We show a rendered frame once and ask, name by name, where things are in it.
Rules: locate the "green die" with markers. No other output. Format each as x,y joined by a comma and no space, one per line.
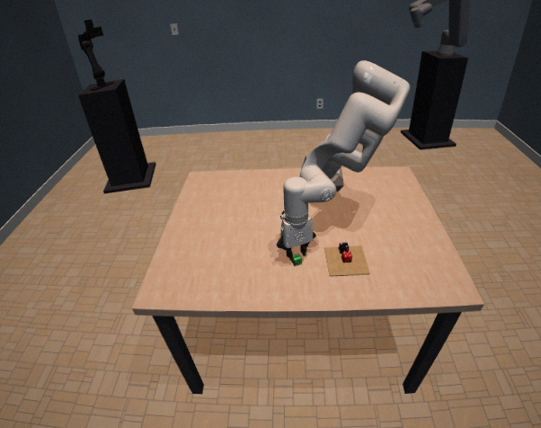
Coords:
297,260

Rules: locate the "red die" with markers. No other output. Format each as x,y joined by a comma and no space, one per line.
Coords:
346,257

